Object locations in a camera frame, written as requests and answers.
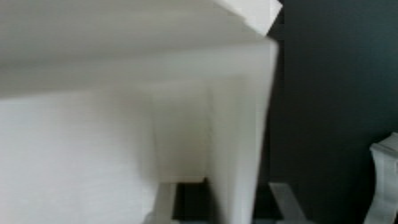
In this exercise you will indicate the white drawer cabinet box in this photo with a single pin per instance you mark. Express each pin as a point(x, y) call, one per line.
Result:
point(136, 82)

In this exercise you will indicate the white obstacle fence frame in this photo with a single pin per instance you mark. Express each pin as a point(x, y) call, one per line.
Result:
point(383, 211)

